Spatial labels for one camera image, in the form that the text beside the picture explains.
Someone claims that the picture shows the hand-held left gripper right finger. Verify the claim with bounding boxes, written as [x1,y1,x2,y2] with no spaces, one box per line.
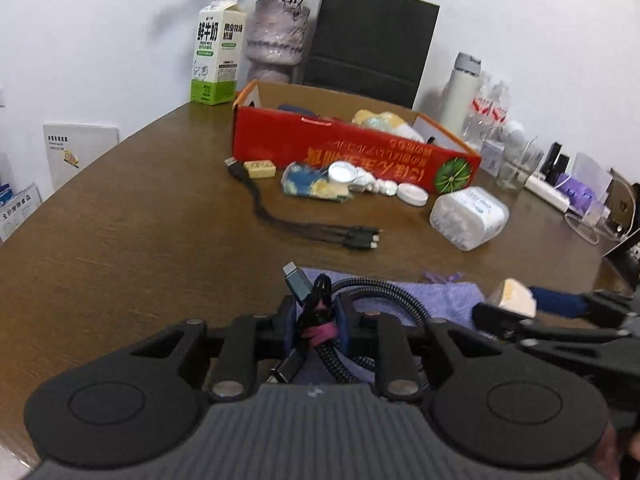
[335,294,507,402]

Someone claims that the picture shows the white and green milk carton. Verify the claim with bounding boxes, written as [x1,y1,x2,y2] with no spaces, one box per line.
[189,0,247,107]

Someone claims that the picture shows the black paper bag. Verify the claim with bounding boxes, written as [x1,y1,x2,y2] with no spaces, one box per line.
[301,0,441,110]

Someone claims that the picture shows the black phone stand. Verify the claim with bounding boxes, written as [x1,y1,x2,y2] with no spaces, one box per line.
[544,142,572,186]

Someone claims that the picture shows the red cardboard box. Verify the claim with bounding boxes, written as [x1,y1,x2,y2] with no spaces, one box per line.
[230,79,483,196]

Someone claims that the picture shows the yellow and white sponge block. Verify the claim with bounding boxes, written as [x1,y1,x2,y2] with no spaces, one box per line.
[487,278,539,319]

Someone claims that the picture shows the white power strip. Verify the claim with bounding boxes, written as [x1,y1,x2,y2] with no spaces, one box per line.
[523,172,571,214]

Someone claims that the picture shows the pale yellow rectangular tile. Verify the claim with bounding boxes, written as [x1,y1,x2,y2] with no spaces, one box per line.
[243,159,277,180]

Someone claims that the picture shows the brown wooden desk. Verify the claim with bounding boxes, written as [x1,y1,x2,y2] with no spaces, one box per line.
[0,85,640,467]

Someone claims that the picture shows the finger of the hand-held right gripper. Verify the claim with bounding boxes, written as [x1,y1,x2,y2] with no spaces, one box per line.
[472,301,632,348]
[529,286,640,329]

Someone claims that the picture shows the clear plastic water bottle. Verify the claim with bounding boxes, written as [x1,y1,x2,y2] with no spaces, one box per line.
[487,80,512,132]
[462,72,494,142]

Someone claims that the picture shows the grey flower vase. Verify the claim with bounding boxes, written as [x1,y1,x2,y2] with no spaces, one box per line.
[244,0,311,84]

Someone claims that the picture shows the purple cloth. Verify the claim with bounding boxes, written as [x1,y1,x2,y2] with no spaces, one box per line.
[295,267,484,386]

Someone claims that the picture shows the white round lid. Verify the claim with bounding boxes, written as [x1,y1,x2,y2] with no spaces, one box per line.
[397,183,430,207]

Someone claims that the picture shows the yellow and white plush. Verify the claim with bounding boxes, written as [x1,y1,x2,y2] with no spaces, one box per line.
[350,108,426,144]

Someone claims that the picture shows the clear cotton swab box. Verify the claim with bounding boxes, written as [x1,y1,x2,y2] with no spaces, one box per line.
[428,185,510,253]

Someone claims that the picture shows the purple packet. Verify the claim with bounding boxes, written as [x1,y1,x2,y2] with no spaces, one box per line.
[557,172,609,217]

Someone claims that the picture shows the printed brochure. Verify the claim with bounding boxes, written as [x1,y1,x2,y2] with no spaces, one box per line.
[0,182,42,244]

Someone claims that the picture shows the white thermos bottle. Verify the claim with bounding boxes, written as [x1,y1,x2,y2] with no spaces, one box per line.
[438,52,483,136]

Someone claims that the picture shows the clear acrylic holder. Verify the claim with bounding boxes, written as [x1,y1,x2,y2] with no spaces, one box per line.
[564,152,640,246]

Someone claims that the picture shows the small white labelled box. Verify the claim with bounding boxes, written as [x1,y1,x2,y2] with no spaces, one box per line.
[479,140,506,177]

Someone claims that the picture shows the grey braided cable bundle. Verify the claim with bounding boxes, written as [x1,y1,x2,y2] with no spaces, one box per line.
[265,261,437,386]

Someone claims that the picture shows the blue and yellow crumpled packet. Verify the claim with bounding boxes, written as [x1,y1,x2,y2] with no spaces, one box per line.
[280,161,354,204]

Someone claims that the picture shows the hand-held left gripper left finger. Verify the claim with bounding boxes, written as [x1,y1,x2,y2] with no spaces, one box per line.
[130,295,299,402]

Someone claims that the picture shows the clear glass cup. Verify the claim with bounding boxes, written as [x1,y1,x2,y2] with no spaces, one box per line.
[496,135,546,192]

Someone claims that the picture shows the black multi-head charging cable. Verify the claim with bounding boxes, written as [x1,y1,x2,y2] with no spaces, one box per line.
[223,156,386,252]

